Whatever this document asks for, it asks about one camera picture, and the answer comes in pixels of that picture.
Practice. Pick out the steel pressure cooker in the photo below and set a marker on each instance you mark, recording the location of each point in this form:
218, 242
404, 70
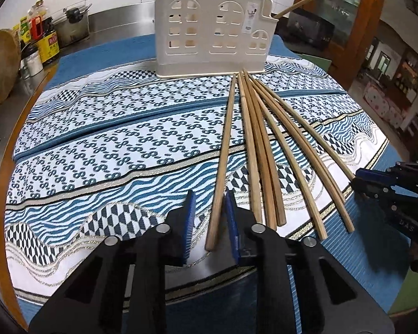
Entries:
73, 24

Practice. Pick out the dark wooden chopstick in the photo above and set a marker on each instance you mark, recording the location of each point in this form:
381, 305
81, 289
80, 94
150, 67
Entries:
222, 160

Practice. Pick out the small white jar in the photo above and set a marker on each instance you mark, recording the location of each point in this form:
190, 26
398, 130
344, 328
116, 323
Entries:
33, 64

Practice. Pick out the row of bamboo chopsticks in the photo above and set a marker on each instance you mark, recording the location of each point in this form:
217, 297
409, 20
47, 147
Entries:
263, 167

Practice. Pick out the wooden glass door cabinet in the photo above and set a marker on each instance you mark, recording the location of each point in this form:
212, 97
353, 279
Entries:
362, 24

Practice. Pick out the large soy sauce bottle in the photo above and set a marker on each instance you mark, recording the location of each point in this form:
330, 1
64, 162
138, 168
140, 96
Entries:
47, 38

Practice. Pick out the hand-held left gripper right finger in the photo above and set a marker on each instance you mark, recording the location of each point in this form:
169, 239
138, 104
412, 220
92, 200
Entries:
231, 226

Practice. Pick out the pink dotted cloth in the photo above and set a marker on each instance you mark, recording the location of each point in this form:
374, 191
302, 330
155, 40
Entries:
383, 106

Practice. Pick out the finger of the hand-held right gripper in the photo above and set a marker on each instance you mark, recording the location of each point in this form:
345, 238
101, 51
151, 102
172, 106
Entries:
372, 181
414, 177

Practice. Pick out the cream plastic utensil holder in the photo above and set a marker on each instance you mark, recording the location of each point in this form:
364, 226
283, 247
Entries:
209, 41

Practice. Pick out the green label bottle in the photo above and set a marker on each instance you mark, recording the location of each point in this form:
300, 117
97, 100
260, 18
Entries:
24, 31

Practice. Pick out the round wooden cutting board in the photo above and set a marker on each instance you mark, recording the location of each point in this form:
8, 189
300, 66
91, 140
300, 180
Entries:
0, 69

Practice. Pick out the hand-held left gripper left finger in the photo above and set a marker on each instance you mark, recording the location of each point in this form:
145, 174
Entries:
190, 222

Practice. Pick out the blue patterned table mat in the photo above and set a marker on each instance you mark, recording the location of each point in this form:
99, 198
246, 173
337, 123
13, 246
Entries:
125, 139

